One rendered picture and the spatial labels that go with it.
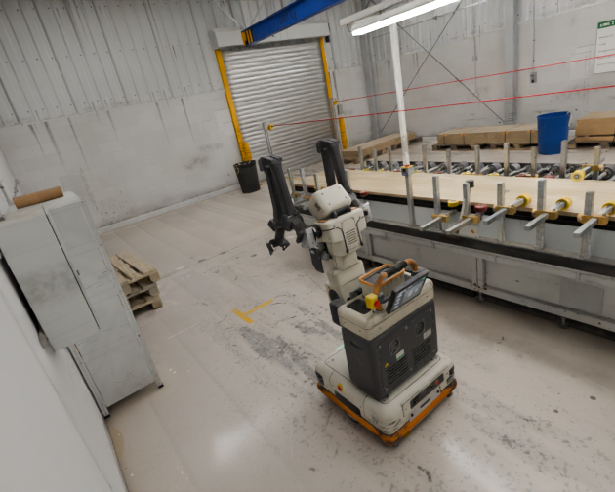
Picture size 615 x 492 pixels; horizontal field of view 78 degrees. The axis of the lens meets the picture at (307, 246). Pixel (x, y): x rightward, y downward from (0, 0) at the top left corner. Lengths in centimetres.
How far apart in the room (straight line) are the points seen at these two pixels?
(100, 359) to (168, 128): 716
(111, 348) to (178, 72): 765
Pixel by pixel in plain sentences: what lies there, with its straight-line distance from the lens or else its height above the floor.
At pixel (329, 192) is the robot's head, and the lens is 217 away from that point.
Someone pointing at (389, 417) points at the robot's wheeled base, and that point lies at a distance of 225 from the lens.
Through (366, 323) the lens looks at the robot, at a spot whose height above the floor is 80.
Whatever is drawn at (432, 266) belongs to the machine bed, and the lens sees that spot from 374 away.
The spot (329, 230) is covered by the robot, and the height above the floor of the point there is 119.
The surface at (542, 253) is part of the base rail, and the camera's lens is 283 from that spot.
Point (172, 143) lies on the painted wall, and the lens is 965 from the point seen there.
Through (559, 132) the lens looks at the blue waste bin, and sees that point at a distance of 856.
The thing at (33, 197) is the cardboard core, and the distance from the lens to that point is 336.
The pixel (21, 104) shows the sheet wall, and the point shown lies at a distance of 927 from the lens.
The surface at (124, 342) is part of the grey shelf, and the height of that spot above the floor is 50.
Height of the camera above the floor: 189
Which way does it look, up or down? 21 degrees down
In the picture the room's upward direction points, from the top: 12 degrees counter-clockwise
